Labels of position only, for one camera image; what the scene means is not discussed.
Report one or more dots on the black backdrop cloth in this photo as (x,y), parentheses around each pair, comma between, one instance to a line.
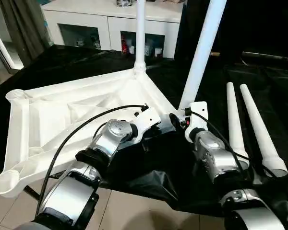
(261,24)

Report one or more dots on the small red packet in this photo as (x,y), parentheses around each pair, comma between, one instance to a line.
(123,44)

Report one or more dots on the white plastic table leg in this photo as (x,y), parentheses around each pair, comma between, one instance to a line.
(236,127)
(204,52)
(140,36)
(261,134)

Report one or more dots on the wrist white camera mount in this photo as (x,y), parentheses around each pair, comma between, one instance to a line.
(148,117)
(198,112)

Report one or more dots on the white plastic table top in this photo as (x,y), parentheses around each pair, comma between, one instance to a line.
(62,107)

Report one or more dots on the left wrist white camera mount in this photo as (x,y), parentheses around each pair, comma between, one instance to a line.
(148,117)

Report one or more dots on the white glass-door cabinet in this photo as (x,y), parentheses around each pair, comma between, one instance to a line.
(105,21)

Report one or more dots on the black shiny mat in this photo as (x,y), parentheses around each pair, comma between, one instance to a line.
(158,172)

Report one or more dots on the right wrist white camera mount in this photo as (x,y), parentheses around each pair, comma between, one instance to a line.
(198,112)

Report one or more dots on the small pale label tag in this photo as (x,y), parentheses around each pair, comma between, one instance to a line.
(214,54)

